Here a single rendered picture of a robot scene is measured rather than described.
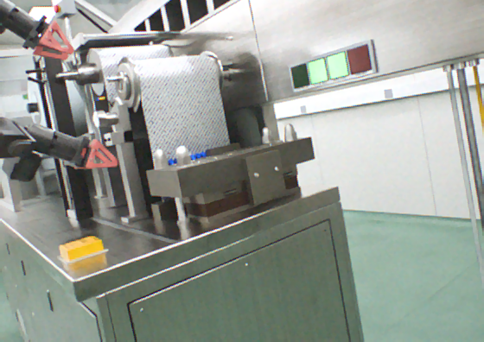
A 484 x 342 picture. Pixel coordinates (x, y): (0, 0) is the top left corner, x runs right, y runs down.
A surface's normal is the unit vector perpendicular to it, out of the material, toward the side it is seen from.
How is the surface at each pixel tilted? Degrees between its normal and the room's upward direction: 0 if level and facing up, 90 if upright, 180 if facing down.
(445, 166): 90
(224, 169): 90
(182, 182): 90
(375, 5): 90
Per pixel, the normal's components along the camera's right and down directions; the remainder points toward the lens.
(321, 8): -0.80, 0.18
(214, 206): 0.57, -0.07
